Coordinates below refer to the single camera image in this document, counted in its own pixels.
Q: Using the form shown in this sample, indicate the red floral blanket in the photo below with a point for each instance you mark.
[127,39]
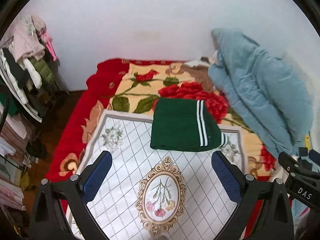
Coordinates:
[135,87]

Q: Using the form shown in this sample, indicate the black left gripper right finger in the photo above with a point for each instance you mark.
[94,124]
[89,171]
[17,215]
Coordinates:
[274,220]

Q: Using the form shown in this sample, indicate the cluttered clothes rack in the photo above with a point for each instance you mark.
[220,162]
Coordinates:
[27,59]

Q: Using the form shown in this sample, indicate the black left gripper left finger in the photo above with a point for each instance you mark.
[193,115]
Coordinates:
[48,220]

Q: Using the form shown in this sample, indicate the brown fabric item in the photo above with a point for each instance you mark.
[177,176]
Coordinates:
[198,69]

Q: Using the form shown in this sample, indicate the light blue puffer jacket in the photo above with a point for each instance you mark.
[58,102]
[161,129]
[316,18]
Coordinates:
[263,90]

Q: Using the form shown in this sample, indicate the white diamond pattern mat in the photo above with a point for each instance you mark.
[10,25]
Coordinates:
[149,193]

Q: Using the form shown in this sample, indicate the green red varsity jacket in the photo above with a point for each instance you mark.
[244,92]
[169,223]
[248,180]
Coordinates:
[184,125]

